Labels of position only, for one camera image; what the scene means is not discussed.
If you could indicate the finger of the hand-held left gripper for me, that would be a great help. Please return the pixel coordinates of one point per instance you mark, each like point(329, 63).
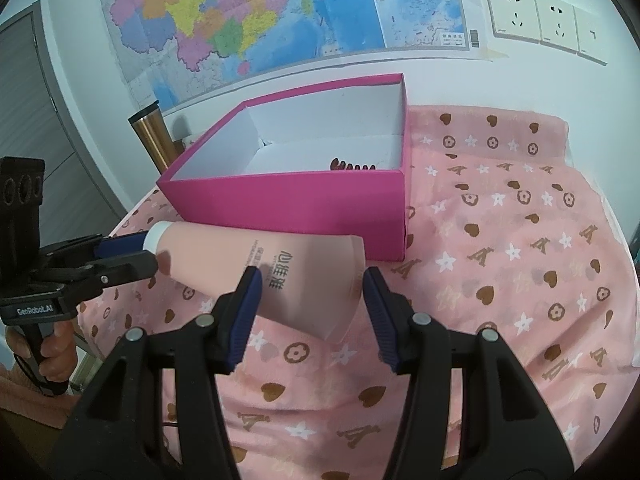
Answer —
point(125, 271)
point(120, 245)

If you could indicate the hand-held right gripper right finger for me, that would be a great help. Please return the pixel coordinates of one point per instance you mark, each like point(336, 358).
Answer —
point(380, 310)

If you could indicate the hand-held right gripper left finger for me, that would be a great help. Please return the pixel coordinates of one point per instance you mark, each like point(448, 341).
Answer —
point(245, 310)

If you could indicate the pink cosmetic tube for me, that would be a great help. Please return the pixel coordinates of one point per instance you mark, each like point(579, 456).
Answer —
point(225, 265)

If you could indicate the pink cardboard box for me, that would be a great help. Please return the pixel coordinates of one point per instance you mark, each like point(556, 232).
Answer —
point(280, 205)

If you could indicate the person's left forearm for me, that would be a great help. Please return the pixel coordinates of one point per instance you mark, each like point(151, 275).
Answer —
point(15, 391)

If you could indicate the person's left hand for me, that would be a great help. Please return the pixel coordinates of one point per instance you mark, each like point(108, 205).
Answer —
point(60, 352)

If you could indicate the grey door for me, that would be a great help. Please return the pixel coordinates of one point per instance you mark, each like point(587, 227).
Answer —
point(45, 125)

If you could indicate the gold metal tumbler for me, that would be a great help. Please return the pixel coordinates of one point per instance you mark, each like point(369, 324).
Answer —
point(152, 132)

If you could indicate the small white object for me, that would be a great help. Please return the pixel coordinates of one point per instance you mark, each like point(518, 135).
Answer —
point(182, 143)

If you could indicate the pink printed blanket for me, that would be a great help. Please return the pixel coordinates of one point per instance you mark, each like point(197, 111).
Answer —
point(500, 285)

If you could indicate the colourful wall map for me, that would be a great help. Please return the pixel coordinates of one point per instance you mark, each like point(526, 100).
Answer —
point(280, 15)

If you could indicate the white wall socket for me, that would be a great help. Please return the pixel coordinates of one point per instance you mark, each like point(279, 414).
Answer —
point(556, 22)
point(511, 12)

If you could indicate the white wall switch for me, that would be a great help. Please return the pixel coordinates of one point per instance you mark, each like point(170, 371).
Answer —
point(591, 35)

